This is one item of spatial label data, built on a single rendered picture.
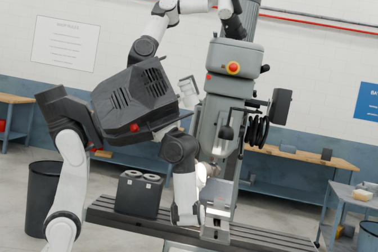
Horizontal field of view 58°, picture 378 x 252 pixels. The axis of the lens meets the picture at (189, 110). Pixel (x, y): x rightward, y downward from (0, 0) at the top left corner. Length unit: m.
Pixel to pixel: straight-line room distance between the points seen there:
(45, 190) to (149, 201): 1.75
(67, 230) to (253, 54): 1.06
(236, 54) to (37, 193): 2.45
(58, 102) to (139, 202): 0.74
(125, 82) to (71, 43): 5.34
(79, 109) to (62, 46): 5.33
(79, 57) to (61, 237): 5.26
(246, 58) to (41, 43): 5.57
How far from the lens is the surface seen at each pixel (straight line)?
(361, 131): 6.49
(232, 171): 2.22
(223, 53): 1.58
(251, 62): 1.59
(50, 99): 1.37
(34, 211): 3.57
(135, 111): 1.23
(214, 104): 1.71
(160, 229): 1.86
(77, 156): 1.36
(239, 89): 1.67
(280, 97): 2.02
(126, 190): 1.85
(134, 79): 1.27
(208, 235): 1.74
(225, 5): 1.61
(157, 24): 1.57
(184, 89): 1.43
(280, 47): 6.12
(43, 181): 3.42
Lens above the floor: 1.66
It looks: 4 degrees down
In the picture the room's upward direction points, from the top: 10 degrees clockwise
